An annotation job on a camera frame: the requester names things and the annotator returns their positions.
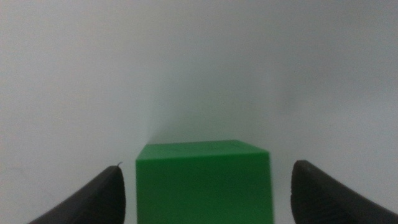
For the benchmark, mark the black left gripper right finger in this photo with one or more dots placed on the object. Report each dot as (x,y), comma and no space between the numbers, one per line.
(320,202)

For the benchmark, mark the green cube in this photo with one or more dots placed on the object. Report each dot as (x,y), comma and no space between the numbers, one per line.
(203,186)

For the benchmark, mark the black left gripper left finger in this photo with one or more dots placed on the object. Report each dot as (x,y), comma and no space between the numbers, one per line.
(99,202)

